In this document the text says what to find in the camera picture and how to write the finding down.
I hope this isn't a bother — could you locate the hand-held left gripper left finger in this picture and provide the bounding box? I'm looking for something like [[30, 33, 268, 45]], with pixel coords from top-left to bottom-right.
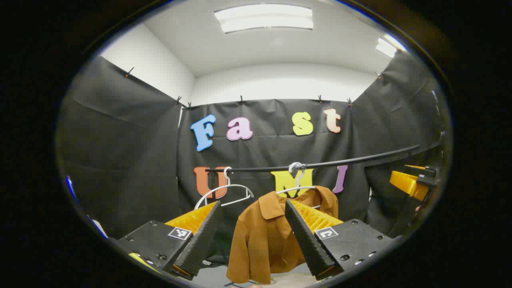
[[110, 201, 223, 280]]

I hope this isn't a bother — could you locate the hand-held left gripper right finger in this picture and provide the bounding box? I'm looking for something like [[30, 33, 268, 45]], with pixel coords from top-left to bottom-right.
[[284, 199, 396, 281]]

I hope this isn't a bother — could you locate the brown jacket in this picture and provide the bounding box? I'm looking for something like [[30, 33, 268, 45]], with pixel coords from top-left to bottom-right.
[[226, 185, 340, 285]]

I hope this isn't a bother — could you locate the white clothes hanger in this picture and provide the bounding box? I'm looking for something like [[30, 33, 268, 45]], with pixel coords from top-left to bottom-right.
[[276, 167, 320, 210], [194, 166, 255, 210]]

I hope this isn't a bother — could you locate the black clothes rack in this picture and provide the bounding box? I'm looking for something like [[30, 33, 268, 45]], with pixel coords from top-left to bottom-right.
[[205, 144, 421, 173]]

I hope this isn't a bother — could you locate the black backdrop cloth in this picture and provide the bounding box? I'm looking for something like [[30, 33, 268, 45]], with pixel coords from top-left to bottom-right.
[[56, 50, 446, 266]]

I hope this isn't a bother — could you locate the ceiling light panel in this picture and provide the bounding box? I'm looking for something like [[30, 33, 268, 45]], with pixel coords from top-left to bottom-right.
[[214, 3, 314, 34], [375, 34, 408, 59]]

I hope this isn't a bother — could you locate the row of black cloth clips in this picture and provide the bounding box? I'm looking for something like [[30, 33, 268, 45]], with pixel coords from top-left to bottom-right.
[[124, 67, 382, 109]]

